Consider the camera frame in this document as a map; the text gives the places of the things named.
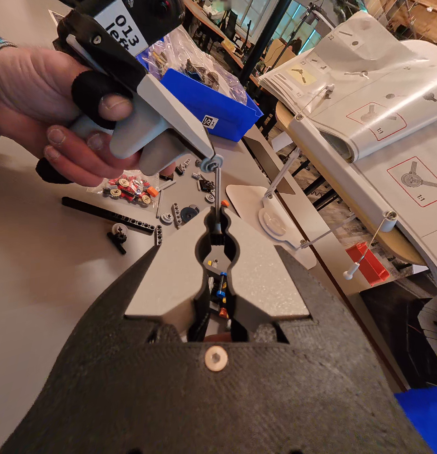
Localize lego axle assembly with gear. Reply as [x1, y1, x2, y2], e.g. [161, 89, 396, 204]
[209, 167, 227, 247]

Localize person's left hand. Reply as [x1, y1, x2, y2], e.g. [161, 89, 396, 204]
[0, 46, 176, 188]

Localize lego instruction booklet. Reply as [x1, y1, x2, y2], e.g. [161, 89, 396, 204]
[257, 10, 437, 250]

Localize long black lego beam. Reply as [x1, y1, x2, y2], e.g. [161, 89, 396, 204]
[61, 196, 156, 235]

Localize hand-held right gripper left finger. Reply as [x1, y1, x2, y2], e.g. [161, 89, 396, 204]
[125, 207, 213, 342]

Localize lego sticker sheet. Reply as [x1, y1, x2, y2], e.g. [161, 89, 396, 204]
[48, 9, 77, 27]

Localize blue storage bin with tag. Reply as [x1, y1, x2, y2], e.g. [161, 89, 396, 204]
[137, 26, 265, 143]

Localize white book stand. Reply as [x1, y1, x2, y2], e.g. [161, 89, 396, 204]
[225, 39, 437, 282]

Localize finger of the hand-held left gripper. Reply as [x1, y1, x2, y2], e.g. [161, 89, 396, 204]
[109, 74, 215, 163]
[138, 133, 196, 176]

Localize partly built lego model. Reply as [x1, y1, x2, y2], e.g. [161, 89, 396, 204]
[203, 257, 234, 321]

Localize black pole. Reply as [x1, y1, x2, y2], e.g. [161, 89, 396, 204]
[238, 0, 293, 86]

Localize red plastic bin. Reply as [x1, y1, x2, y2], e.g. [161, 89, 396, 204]
[345, 241, 391, 287]

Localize bag of red lego pieces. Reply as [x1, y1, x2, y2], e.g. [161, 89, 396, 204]
[86, 169, 161, 209]

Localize dark blue lego disc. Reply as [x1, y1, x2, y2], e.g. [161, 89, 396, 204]
[179, 204, 202, 225]

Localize clear bags of lego parts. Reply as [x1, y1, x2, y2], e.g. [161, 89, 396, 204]
[144, 24, 248, 106]

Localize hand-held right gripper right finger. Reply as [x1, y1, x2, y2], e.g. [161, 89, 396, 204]
[224, 210, 309, 342]

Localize plain blue storage bin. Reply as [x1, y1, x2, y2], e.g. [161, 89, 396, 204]
[393, 386, 437, 454]

